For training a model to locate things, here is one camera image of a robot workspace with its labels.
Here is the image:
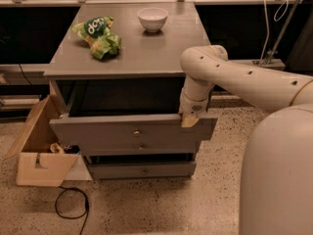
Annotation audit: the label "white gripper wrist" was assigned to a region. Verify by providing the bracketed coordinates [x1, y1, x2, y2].
[179, 93, 208, 128]

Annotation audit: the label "grey top drawer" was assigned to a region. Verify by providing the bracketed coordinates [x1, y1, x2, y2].
[50, 114, 217, 156]

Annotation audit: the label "grey drawer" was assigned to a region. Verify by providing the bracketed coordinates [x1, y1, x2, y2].
[88, 162, 197, 180]
[79, 141, 201, 156]
[50, 114, 217, 156]

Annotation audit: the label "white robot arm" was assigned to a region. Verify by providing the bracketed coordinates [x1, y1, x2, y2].
[179, 45, 313, 235]

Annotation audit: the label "grey bottom drawer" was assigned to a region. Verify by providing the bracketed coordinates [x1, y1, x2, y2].
[88, 162, 197, 180]

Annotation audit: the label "grey drawer cabinet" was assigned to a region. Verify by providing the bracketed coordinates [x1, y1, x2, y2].
[45, 3, 208, 170]

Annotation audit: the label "grey middle drawer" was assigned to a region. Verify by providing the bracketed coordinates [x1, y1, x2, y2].
[79, 141, 201, 156]

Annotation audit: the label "open cardboard box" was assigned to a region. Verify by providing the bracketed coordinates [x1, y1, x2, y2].
[3, 94, 80, 188]

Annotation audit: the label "white ceramic bowl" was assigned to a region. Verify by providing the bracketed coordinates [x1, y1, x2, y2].
[137, 7, 168, 32]

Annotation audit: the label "green chip bag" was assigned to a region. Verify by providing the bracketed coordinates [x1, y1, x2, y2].
[71, 16, 121, 60]

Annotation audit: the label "items inside cardboard box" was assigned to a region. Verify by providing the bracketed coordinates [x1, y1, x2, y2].
[50, 143, 80, 154]

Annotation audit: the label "black floor cable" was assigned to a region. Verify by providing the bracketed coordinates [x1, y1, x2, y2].
[54, 186, 90, 235]

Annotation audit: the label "white hanging cable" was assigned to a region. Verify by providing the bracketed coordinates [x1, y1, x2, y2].
[254, 0, 290, 64]

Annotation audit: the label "grey window ledge rail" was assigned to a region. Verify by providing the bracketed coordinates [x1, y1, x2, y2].
[0, 59, 286, 85]

